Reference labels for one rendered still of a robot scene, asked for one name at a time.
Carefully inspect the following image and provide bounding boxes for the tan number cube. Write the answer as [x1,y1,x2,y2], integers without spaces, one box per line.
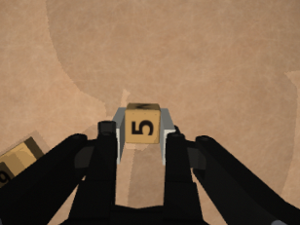
[0,162,15,188]
[125,103,161,144]

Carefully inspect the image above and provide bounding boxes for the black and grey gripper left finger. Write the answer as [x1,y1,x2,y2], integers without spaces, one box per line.
[0,107,127,225]

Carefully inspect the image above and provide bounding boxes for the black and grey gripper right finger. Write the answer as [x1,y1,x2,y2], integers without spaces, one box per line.
[160,108,300,225]

